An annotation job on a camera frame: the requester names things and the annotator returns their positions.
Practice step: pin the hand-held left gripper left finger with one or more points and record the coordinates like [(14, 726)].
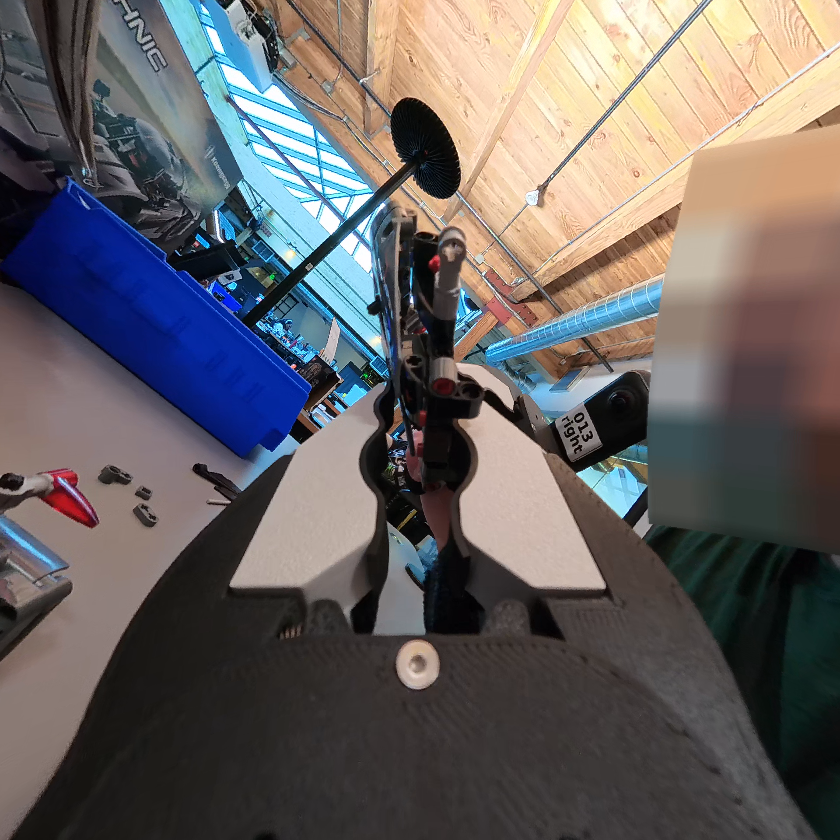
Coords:
[(308, 518)]

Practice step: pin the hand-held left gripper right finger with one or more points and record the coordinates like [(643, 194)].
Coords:
[(531, 518)]

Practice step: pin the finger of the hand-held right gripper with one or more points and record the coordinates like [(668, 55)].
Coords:
[(495, 387)]

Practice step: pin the small lego gearbox assembly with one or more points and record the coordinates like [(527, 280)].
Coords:
[(446, 282)]

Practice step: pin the dark grey two-hole lego piece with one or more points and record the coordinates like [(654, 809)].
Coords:
[(145, 516)]

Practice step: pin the dark grey angled lego connector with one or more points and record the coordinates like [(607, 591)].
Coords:
[(115, 474)]

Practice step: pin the large lego car chassis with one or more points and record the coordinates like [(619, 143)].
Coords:
[(33, 577)]

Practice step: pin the person's right hand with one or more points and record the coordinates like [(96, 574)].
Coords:
[(436, 512)]

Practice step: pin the wooden ceiling beam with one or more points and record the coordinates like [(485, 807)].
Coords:
[(656, 210)]

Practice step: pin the blue plastic bin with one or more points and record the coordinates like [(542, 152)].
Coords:
[(164, 328)]

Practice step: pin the black pole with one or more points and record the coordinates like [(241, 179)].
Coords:
[(426, 148)]

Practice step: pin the person's green shirt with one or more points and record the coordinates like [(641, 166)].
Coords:
[(754, 656)]

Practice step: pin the black box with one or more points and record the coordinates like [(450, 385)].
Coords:
[(157, 131)]

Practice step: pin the white projector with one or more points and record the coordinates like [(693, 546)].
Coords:
[(246, 39)]

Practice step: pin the metal ventilation duct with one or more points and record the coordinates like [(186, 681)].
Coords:
[(577, 321)]

